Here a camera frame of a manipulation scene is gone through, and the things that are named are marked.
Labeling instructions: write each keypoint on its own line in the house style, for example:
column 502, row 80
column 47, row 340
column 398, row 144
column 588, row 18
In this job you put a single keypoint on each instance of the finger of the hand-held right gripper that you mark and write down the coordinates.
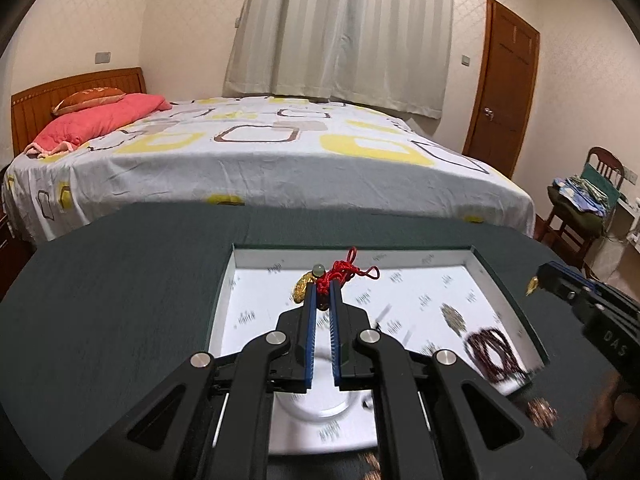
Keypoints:
column 565, row 282

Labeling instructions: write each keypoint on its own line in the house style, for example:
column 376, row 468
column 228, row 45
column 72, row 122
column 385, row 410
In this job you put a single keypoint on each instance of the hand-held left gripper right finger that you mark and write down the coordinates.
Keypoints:
column 336, row 340

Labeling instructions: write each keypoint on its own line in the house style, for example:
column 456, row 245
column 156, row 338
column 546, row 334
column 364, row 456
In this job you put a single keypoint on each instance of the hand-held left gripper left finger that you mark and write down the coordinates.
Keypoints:
column 311, row 340

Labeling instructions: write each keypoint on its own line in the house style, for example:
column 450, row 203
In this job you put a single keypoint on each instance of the pale jade bangle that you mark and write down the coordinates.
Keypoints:
column 320, row 410

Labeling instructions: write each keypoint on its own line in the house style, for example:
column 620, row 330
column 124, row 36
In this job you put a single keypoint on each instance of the shallow green cardboard box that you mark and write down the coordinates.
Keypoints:
column 430, row 300

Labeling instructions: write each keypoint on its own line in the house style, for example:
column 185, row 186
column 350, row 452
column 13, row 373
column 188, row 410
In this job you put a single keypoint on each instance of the silver pearl brooch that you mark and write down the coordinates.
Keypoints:
column 452, row 317

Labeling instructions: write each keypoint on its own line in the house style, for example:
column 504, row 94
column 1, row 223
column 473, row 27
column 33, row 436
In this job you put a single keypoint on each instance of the person's right hand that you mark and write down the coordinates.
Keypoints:
column 610, row 415

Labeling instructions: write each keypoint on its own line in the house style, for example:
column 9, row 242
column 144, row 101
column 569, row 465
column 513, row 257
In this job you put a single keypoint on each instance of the wooden chair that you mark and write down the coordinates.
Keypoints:
column 565, row 230

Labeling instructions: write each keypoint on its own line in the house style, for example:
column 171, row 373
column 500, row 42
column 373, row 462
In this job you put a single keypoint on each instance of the pile of clothes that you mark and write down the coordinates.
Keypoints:
column 582, row 200

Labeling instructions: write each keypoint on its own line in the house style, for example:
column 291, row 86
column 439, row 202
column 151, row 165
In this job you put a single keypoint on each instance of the white side table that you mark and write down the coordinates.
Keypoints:
column 625, row 220

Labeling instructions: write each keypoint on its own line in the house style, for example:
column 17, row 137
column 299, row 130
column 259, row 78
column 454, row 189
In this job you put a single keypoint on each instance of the bed with patterned sheet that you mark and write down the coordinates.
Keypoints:
column 280, row 170

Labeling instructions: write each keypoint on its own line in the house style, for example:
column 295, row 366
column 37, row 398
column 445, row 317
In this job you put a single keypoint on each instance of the wooden door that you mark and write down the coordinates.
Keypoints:
column 505, row 85

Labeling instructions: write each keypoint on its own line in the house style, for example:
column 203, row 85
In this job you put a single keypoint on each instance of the white window curtain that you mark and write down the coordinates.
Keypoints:
column 340, row 30

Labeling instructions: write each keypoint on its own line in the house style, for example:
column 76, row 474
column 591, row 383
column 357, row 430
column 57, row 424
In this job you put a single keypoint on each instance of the pink blanket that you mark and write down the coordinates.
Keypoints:
column 90, row 122

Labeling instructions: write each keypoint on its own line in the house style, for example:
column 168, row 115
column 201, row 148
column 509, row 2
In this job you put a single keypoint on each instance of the wooden nightstand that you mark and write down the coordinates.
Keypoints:
column 10, row 255

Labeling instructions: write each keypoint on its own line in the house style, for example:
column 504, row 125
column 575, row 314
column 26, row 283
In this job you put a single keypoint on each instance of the orange cushion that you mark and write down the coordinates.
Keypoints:
column 87, row 99

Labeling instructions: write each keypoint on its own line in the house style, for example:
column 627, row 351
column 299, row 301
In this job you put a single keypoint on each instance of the wooden headboard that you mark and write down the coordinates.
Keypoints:
column 35, row 110

